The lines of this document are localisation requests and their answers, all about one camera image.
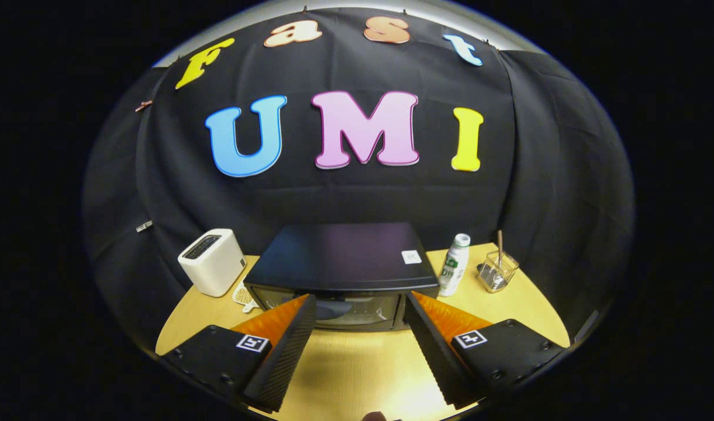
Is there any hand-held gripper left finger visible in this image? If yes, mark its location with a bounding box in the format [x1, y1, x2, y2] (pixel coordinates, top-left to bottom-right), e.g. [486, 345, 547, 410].
[161, 294, 318, 413]

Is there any white bread toaster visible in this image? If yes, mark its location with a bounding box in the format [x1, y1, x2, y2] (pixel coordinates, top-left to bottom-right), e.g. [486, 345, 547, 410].
[177, 228, 247, 298]

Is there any small white seed dish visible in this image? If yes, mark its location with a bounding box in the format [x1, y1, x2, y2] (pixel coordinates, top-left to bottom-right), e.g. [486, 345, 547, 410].
[232, 281, 261, 313]

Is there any black toaster oven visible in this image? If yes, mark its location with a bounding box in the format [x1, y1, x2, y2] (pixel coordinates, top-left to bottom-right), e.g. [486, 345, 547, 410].
[244, 222, 440, 332]

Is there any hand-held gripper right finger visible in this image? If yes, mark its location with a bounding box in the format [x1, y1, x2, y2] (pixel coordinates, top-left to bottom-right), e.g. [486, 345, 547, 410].
[403, 291, 568, 410]

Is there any metal wire basket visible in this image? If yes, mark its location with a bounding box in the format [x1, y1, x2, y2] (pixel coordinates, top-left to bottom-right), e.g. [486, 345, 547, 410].
[477, 250, 520, 293]

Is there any white green-label bottle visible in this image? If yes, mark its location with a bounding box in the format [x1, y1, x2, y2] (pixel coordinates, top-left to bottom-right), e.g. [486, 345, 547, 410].
[437, 233, 471, 297]

